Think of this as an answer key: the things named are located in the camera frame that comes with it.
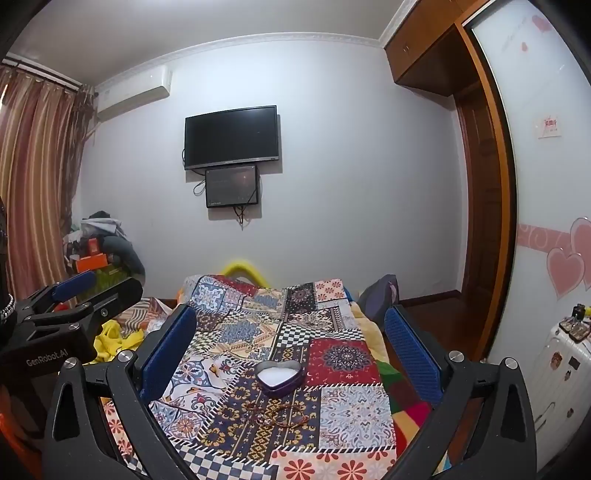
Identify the patchwork printed blanket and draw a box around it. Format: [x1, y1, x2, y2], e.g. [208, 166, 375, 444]
[99, 274, 448, 480]

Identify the wooden overhead cabinet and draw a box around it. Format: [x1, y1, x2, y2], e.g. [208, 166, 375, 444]
[383, 0, 488, 99]

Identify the dark backpack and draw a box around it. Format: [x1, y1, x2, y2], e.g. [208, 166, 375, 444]
[358, 274, 400, 325]

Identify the white air conditioner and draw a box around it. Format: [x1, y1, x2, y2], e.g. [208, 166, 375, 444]
[95, 65, 173, 123]

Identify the black wall television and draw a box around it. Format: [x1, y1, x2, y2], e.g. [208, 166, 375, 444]
[184, 105, 281, 171]

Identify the yellow cloth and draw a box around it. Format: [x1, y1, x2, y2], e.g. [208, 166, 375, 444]
[95, 318, 145, 366]

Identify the yellow ring-shaped object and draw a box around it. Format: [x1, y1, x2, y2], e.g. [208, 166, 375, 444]
[219, 261, 269, 284]

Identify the white sliding wardrobe door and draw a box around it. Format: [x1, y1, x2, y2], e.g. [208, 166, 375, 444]
[471, 0, 591, 469]

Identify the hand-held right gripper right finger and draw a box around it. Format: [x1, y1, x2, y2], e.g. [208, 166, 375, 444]
[384, 304, 539, 480]

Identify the black monitor cable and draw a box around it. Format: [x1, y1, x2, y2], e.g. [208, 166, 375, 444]
[193, 178, 264, 230]

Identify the purple heart-shaped tin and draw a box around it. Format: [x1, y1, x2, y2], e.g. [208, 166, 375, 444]
[255, 361, 305, 398]

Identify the striped brown curtain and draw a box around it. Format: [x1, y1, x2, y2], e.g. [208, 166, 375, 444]
[0, 62, 96, 303]

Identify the orange box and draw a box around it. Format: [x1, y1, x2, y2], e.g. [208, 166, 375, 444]
[76, 253, 110, 274]

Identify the small black wall monitor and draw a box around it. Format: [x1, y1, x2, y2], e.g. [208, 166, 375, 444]
[205, 164, 260, 209]

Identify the brown beaded bracelet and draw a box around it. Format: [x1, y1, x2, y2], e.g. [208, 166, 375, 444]
[244, 400, 279, 420]

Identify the pile of clothes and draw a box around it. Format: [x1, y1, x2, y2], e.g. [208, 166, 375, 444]
[65, 210, 147, 289]

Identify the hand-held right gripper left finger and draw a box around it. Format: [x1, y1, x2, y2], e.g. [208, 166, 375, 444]
[41, 304, 204, 480]

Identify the white suitcase with stickers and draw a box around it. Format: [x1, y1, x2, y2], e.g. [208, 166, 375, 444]
[526, 322, 591, 464]

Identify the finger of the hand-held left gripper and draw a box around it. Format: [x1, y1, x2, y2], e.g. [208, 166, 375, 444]
[16, 270, 98, 324]
[28, 277, 145, 333]

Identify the orange cloth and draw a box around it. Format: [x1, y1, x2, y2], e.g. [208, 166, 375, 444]
[0, 401, 44, 467]

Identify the rainbow fleece blanket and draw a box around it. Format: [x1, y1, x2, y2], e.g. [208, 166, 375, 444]
[344, 286, 439, 444]

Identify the red braided bracelet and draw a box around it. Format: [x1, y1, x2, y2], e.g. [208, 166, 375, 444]
[268, 405, 311, 428]

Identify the wooden door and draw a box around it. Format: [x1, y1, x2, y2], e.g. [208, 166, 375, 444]
[455, 83, 511, 363]

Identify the curtain rod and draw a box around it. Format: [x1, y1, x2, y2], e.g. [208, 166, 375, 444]
[0, 56, 99, 95]

